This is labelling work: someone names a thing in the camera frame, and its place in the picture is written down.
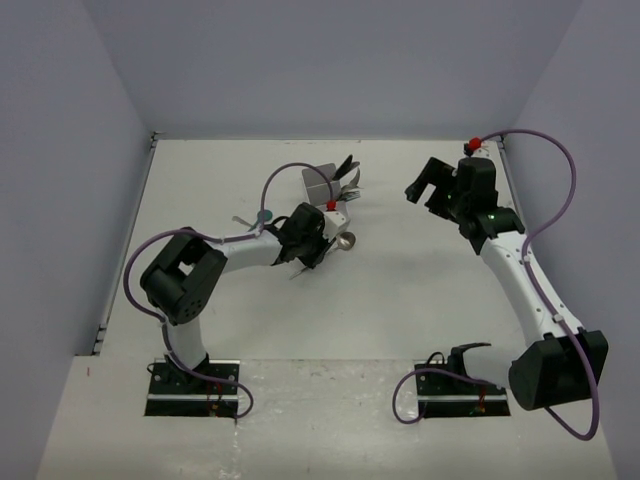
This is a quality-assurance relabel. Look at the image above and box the matte round steel spoon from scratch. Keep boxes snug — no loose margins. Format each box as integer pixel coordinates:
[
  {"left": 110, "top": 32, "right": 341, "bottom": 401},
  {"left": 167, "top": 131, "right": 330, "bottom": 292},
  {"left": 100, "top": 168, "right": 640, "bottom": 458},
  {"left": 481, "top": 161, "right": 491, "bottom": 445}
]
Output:
[{"left": 334, "top": 231, "right": 356, "bottom": 251}]

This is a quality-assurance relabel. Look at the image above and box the shiny steel fork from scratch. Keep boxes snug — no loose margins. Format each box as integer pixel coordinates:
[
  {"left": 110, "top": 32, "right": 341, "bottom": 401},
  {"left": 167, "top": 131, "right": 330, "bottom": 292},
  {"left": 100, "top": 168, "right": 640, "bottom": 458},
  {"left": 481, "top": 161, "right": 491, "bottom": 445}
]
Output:
[
  {"left": 340, "top": 168, "right": 361, "bottom": 198},
  {"left": 337, "top": 186, "right": 361, "bottom": 202}
]

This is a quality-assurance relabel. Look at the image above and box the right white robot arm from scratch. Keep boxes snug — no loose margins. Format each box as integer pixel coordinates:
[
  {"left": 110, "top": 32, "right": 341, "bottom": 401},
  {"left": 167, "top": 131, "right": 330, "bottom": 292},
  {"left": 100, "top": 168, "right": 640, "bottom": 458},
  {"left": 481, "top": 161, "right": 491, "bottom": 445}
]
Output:
[{"left": 405, "top": 157, "right": 608, "bottom": 411}]

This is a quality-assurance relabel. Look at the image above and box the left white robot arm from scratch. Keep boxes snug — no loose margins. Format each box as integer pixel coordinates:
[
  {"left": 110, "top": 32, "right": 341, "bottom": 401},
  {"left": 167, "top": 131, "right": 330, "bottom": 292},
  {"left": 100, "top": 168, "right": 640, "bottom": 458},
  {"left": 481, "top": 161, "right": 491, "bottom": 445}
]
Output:
[{"left": 140, "top": 203, "right": 333, "bottom": 393}]

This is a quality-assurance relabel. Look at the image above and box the teal round spoon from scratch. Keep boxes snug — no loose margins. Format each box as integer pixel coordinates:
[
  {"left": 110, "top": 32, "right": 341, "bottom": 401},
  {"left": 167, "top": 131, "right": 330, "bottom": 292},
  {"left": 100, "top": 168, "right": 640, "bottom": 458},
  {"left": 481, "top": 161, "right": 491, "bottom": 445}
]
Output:
[{"left": 256, "top": 209, "right": 273, "bottom": 225}]

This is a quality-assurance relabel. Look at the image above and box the white divided utensil container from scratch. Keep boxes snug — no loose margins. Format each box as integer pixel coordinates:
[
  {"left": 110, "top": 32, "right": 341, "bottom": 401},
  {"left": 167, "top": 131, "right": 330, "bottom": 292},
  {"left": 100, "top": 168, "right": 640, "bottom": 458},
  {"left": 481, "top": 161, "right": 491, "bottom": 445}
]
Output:
[{"left": 301, "top": 163, "right": 342, "bottom": 207}]

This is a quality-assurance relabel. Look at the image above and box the plain shiny steel spoon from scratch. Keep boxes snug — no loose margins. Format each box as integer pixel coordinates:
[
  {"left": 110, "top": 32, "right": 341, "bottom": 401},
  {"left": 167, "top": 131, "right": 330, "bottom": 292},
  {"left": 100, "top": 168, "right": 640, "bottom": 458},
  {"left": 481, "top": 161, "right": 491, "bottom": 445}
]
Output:
[{"left": 232, "top": 216, "right": 257, "bottom": 231}]

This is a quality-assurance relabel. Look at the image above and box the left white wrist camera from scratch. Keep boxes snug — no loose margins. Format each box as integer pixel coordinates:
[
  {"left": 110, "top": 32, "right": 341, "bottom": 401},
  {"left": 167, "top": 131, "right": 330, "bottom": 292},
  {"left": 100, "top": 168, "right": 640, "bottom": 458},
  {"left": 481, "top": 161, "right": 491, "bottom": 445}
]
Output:
[{"left": 322, "top": 200, "right": 350, "bottom": 244}]

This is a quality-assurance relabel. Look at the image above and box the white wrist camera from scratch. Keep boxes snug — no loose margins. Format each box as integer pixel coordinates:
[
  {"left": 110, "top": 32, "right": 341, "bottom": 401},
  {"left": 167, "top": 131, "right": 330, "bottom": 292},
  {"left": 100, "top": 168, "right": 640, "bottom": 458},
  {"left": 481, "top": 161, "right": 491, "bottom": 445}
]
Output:
[
  {"left": 322, "top": 200, "right": 350, "bottom": 244},
  {"left": 463, "top": 137, "right": 490, "bottom": 158}
]

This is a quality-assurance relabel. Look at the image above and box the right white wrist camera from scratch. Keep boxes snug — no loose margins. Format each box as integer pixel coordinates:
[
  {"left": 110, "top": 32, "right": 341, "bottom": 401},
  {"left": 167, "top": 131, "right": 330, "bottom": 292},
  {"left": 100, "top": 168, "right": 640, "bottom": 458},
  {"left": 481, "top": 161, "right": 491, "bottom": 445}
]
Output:
[{"left": 463, "top": 137, "right": 490, "bottom": 158}]

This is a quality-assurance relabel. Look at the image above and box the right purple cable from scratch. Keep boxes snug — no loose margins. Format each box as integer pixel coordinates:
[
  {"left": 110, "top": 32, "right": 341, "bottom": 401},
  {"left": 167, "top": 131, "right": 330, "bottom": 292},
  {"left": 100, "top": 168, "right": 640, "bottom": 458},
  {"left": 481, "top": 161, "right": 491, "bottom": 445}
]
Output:
[{"left": 479, "top": 128, "right": 601, "bottom": 442}]

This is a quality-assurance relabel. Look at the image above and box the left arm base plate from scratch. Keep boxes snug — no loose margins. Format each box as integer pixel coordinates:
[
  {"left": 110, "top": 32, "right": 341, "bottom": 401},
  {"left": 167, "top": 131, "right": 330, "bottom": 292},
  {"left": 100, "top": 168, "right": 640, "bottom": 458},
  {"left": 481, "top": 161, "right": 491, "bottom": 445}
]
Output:
[{"left": 144, "top": 358, "right": 254, "bottom": 420}]

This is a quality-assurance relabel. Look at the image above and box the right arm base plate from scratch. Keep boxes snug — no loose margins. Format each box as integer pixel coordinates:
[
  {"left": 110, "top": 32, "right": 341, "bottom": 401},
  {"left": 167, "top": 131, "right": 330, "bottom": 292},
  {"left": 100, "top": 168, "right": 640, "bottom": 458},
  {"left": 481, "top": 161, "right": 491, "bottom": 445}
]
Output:
[{"left": 391, "top": 342, "right": 511, "bottom": 425}]

